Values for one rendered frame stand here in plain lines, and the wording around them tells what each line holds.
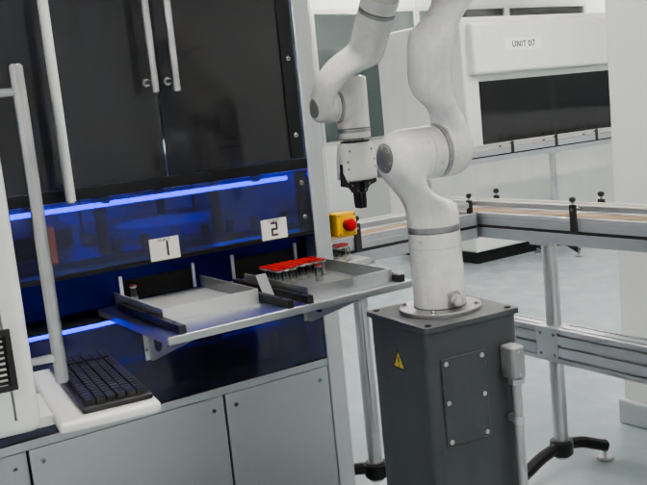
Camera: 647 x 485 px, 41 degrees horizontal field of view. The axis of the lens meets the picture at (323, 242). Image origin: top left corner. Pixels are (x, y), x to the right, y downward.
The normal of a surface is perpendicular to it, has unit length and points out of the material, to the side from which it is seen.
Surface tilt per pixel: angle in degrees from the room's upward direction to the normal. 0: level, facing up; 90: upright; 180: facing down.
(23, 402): 90
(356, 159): 91
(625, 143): 90
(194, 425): 90
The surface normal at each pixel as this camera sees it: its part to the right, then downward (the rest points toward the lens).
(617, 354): -0.83, 0.16
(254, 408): 0.55, 0.07
